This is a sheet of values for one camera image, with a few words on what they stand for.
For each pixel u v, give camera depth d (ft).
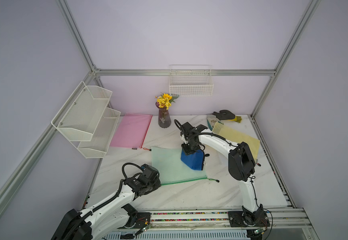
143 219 2.40
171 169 3.00
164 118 3.50
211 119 3.78
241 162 1.77
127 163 2.45
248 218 2.12
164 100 3.14
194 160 3.05
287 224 2.40
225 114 3.99
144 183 2.07
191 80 3.13
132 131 3.67
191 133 2.30
